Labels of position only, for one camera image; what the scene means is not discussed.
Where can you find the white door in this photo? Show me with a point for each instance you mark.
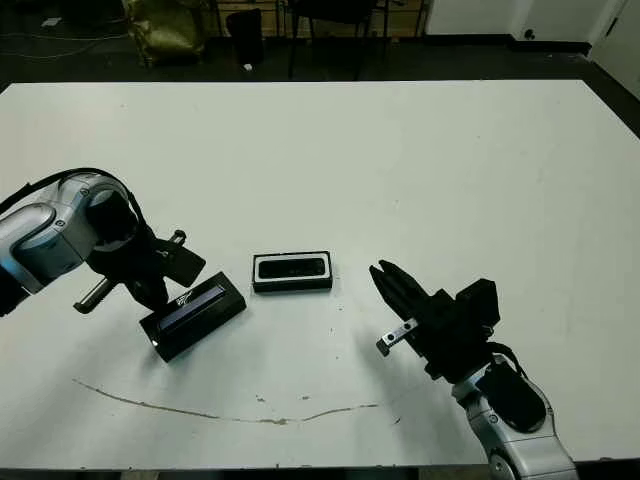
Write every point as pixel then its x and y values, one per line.
pixel 620 35

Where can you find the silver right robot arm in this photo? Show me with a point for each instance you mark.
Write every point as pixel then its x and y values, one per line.
pixel 505 445

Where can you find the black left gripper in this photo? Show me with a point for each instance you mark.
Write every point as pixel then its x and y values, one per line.
pixel 135 260

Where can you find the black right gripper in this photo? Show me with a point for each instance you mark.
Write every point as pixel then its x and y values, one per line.
pixel 450 345

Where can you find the black box base white insert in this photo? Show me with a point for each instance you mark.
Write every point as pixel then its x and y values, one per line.
pixel 292 286

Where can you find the black office chair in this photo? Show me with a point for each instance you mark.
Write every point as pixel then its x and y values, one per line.
pixel 335 9

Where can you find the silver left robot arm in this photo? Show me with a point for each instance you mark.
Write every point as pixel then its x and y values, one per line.
pixel 45 235

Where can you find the black box lid with print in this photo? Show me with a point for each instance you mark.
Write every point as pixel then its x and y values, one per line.
pixel 200 310

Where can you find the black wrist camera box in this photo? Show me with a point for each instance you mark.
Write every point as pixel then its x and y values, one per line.
pixel 480 302
pixel 185 267

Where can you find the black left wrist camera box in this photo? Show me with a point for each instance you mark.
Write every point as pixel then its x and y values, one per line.
pixel 185 267

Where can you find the yellow-green plastic bag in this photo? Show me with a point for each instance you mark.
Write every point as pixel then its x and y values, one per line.
pixel 165 32

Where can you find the black skirting board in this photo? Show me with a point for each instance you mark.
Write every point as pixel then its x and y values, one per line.
pixel 505 47

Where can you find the slim black camera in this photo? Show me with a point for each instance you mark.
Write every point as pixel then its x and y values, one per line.
pixel 292 266

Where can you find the round black door stop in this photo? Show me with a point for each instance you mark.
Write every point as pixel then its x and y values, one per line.
pixel 529 34

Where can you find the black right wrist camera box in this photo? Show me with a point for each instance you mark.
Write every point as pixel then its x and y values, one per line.
pixel 480 302

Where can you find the black bin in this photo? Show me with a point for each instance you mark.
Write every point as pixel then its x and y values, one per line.
pixel 245 37

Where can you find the white paper sheet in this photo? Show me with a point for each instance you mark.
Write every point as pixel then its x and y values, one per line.
pixel 52 22

